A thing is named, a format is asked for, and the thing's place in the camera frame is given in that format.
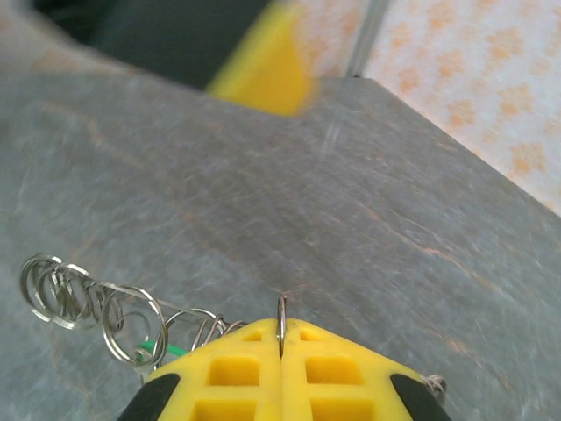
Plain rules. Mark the aluminium frame post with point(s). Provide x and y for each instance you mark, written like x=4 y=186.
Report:
x=366 y=39

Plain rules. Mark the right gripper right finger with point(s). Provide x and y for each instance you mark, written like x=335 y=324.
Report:
x=333 y=355

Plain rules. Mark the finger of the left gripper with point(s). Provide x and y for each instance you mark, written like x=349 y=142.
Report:
x=271 y=74

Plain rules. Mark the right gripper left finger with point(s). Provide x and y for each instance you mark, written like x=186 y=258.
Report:
x=232 y=351

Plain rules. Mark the metal band keyring with rings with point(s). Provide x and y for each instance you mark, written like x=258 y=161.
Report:
x=164 y=326

